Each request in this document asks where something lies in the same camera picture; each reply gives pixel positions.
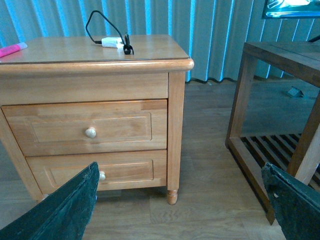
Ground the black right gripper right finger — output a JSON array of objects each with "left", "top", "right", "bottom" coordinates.
[{"left": 261, "top": 162, "right": 320, "bottom": 240}]

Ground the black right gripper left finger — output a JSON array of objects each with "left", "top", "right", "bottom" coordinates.
[{"left": 0, "top": 162, "right": 100, "bottom": 240}]

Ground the wooden drawer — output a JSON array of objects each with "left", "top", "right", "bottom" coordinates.
[
  {"left": 2, "top": 99, "right": 167, "bottom": 157},
  {"left": 26, "top": 150, "right": 167, "bottom": 194}
]

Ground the pink highlighter marker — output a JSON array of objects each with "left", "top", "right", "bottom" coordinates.
[{"left": 0, "top": 42, "right": 28, "bottom": 58}]

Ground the dark wooden side table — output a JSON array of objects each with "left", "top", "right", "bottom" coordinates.
[{"left": 225, "top": 41, "right": 320, "bottom": 223}]

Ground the light wooden nightstand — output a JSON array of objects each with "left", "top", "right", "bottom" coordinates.
[{"left": 0, "top": 35, "right": 194, "bottom": 205}]

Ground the grey floor socket box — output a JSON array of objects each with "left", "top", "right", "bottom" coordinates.
[{"left": 287, "top": 86, "right": 304, "bottom": 98}]

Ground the white USB charger adapter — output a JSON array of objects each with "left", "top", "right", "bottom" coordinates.
[{"left": 101, "top": 37, "right": 124, "bottom": 49}]

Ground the light blue pleated curtain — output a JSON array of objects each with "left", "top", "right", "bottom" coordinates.
[{"left": 0, "top": 0, "right": 320, "bottom": 81}]

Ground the black framed screen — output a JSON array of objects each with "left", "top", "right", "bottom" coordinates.
[{"left": 262, "top": 0, "right": 320, "bottom": 19}]

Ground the black USB cable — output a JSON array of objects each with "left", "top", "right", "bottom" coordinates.
[{"left": 85, "top": 10, "right": 135, "bottom": 56}]

